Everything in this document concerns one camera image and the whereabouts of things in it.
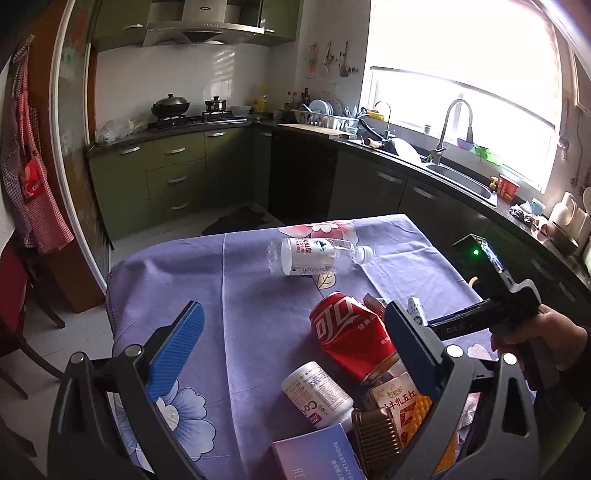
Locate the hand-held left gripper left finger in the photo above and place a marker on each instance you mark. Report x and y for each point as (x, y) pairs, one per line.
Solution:
(178, 350)

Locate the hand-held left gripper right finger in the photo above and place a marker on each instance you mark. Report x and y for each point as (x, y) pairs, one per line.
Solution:
(411, 350)

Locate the small red white carton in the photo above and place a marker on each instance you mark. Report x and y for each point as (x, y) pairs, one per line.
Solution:
(373, 302)

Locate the red cola can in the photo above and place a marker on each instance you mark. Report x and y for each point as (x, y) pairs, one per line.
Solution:
(351, 332)

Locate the white tissue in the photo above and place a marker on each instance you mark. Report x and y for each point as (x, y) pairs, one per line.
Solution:
(468, 410)

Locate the pale purple cardboard box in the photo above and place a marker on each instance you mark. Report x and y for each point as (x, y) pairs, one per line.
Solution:
(314, 454)

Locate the clear plastic bottle white label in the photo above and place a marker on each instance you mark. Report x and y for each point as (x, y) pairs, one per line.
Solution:
(304, 256)

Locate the person's right forearm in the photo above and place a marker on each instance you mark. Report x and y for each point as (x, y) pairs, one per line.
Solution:
(572, 397)

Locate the person's right hand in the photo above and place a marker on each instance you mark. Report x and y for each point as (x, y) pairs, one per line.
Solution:
(554, 334)

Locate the small white tube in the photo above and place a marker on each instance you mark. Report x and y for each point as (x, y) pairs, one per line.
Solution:
(415, 309)

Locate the black kitchen countertop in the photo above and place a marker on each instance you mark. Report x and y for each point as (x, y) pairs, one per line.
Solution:
(517, 230)

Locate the brown-lid jar orange label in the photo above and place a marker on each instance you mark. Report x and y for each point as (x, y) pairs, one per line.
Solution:
(397, 410)

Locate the dark crumpled cloth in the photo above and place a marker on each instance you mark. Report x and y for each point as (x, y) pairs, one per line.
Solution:
(519, 214)

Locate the purple floral tablecloth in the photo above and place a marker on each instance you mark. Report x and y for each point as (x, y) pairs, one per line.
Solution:
(240, 300)

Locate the dark bowl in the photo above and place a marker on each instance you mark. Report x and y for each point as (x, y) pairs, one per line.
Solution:
(564, 240)

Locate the blue cup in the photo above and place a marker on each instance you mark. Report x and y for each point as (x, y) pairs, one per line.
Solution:
(539, 207)

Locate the red instant noodle cup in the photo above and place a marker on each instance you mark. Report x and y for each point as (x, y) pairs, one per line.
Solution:
(509, 187)

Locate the white pitcher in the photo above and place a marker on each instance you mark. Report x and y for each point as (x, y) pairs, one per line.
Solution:
(565, 212)

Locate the steel sink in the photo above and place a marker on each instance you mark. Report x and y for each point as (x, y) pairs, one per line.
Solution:
(461, 182)

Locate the white supplement bottle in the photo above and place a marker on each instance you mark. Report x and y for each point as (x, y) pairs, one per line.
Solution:
(314, 392)

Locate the purple plastic bowl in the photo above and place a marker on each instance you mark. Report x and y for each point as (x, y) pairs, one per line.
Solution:
(465, 144)

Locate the dark floor mat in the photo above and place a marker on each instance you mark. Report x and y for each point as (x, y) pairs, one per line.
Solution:
(235, 221)

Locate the dark lower cabinet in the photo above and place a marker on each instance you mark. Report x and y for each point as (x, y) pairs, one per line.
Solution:
(369, 194)

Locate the white plate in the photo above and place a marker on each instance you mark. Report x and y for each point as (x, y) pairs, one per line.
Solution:
(407, 150)

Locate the tall steel faucet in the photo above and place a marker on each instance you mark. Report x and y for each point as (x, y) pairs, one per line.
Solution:
(444, 129)

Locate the green lower cabinet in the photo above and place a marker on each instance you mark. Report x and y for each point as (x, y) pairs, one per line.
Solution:
(184, 180)

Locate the green cabinet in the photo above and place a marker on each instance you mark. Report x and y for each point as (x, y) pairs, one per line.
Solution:
(122, 23)
(184, 180)
(277, 21)

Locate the wooden chair red cushion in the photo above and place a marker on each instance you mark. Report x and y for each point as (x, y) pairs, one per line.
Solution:
(14, 295)

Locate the small black faucet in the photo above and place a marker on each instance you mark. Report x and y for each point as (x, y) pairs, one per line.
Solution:
(388, 120)

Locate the red checked apron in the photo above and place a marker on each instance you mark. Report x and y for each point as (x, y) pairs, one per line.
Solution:
(37, 194)

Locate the kitchen window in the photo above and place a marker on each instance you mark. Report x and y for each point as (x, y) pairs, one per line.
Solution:
(461, 69)

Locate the clear plastic bag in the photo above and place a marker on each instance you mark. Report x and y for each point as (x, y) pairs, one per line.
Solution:
(120, 130)

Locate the gas stove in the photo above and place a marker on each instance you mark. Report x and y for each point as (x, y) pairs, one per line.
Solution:
(198, 121)

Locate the wooden cutting board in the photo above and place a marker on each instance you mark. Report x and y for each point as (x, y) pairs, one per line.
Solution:
(309, 129)

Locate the dish rack with dishes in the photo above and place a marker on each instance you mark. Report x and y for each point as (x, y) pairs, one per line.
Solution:
(323, 113)

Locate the black wok with lid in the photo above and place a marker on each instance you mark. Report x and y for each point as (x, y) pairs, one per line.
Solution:
(170, 107)

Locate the small steel pot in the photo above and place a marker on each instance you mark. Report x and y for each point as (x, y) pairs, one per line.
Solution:
(215, 105)

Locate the yellow oil bottle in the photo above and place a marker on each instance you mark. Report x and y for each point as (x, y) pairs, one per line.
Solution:
(262, 101)

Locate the hanging kitchen utensil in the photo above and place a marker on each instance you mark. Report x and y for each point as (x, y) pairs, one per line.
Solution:
(328, 57)
(344, 62)

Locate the row of condiment bottles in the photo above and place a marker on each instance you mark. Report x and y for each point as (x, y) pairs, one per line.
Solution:
(298, 99)

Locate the steel range hood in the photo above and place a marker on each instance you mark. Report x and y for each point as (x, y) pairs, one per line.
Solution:
(207, 32)

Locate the green upper cabinet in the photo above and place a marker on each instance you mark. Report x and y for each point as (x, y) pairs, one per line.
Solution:
(277, 21)
(122, 23)

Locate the sliding door frame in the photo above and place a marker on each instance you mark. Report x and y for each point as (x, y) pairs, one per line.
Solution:
(69, 161)

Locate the wall calendar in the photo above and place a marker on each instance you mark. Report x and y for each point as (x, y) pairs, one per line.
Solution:
(312, 60)

